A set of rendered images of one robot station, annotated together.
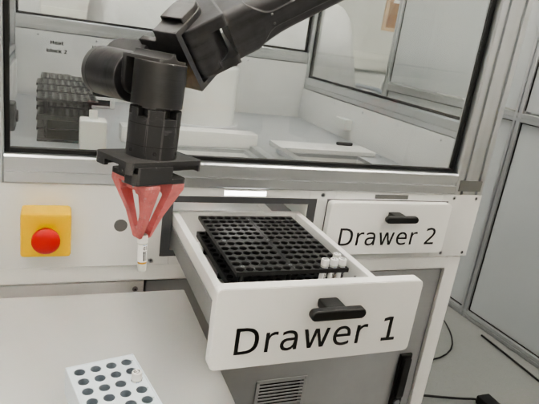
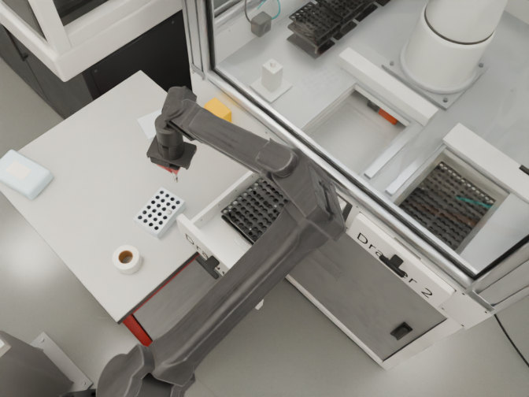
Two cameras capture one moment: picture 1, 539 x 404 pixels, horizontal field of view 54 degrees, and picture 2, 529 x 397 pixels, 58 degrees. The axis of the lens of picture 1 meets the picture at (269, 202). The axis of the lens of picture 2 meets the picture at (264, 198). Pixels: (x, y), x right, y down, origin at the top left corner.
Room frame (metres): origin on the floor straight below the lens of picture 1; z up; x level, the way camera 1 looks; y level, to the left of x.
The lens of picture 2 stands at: (0.50, -0.50, 2.00)
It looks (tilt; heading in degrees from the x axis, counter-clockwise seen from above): 62 degrees down; 63
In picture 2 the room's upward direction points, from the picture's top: 5 degrees clockwise
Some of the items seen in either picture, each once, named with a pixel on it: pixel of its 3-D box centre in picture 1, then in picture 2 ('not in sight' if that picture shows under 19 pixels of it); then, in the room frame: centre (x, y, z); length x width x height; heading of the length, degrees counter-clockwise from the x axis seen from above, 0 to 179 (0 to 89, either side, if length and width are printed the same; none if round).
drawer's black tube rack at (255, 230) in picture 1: (265, 257); (275, 211); (0.79, -0.01, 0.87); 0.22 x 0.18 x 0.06; 23
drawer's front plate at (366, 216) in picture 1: (387, 228); (397, 260); (1.03, -0.25, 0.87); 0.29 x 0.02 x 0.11; 113
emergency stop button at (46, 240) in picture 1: (46, 240); not in sight; (0.73, 0.32, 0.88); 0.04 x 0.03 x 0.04; 113
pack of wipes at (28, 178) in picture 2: not in sight; (21, 174); (0.18, 0.41, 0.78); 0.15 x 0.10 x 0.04; 128
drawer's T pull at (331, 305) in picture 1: (333, 308); (210, 264); (0.58, -0.10, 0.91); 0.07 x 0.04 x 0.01; 113
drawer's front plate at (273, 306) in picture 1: (319, 319); (219, 261); (0.61, -0.09, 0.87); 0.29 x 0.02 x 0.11; 113
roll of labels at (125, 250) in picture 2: not in sight; (127, 259); (0.39, 0.04, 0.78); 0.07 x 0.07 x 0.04
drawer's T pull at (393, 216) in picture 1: (398, 217); (394, 262); (1.00, -0.26, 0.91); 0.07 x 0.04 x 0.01; 113
